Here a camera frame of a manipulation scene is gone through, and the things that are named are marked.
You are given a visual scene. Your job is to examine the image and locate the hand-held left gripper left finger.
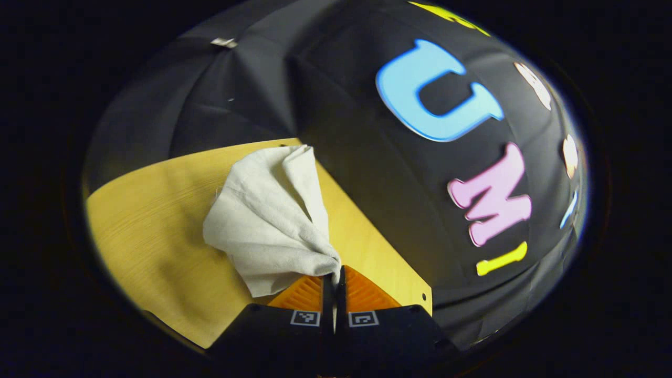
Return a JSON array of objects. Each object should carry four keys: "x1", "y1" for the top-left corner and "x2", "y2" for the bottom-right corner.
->
[{"x1": 209, "y1": 273, "x2": 336, "y2": 369}]

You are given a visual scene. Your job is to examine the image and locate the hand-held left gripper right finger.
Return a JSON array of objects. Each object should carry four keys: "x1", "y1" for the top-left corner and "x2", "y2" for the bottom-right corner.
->
[{"x1": 335, "y1": 265, "x2": 458, "y2": 368}]

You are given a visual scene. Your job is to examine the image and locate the white jeans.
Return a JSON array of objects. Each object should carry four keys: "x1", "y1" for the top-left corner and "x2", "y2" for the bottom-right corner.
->
[{"x1": 203, "y1": 145, "x2": 342, "y2": 298}]

